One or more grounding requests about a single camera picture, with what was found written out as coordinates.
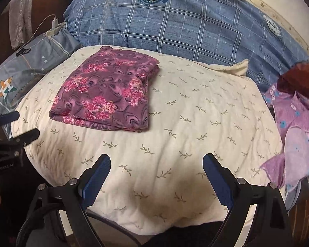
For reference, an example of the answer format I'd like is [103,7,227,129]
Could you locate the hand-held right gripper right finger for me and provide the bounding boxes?
[202,153,293,247]

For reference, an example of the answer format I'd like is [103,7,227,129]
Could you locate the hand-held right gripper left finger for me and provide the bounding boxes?
[15,154,112,247]

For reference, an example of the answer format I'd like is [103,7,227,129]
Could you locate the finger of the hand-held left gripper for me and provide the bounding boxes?
[5,128,41,148]
[0,111,20,132]

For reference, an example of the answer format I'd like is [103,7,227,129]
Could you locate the mauve floral garment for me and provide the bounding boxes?
[49,45,160,133]

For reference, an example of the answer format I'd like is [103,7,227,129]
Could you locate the grey-blue striped pillow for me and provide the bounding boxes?
[0,28,84,140]

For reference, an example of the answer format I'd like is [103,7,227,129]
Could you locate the cream leaf-print pillow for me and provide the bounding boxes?
[11,45,285,236]

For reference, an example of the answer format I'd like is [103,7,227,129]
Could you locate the brown wooden furniture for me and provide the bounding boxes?
[288,185,309,247]

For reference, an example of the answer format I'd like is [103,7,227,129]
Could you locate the lilac floral garment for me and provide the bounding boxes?
[261,82,309,194]

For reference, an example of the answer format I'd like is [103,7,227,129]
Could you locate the grey hanging towel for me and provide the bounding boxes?
[9,0,34,50]

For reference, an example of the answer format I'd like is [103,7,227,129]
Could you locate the white power strip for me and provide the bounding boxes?
[46,22,68,37]

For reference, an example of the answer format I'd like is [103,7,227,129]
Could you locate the red-brown cloth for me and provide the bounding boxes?
[276,61,309,101]

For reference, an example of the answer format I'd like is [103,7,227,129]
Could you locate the blue plaid quilt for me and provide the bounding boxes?
[63,0,309,93]

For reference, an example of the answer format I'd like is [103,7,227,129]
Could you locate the white charger cable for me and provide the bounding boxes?
[22,15,56,51]

